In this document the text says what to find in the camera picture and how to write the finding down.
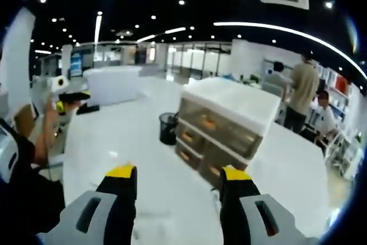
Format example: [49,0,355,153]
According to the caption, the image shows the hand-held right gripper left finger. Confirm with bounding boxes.
[37,162,138,245]

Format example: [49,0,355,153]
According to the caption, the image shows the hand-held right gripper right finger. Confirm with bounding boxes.
[219,166,321,245]

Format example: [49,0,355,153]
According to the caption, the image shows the white desk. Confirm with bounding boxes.
[61,80,330,245]

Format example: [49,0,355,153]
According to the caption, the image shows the person's left hand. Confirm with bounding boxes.
[41,102,60,133]

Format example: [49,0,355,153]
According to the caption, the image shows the blue standing banner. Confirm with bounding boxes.
[70,52,83,78]

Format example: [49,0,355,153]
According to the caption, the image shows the short ceiling light bar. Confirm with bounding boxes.
[136,34,157,44]
[93,14,103,45]
[164,26,187,34]

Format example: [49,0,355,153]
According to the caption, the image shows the white chest device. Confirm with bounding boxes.
[0,118,19,184]

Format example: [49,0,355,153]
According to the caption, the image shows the black mesh pen holder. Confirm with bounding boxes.
[159,112,181,146]

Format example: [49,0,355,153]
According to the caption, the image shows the beige plastic drawer cabinet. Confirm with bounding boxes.
[174,77,282,191]

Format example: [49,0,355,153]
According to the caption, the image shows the round ceiling spotlights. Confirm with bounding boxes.
[40,0,343,71]

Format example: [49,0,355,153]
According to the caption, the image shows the red storage box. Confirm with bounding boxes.
[335,75,350,91]

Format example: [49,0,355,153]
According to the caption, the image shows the curved ceiling light strip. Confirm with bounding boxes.
[213,21,367,81]

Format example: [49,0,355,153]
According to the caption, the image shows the wall shelf with storage boxes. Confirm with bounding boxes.
[315,61,362,119]

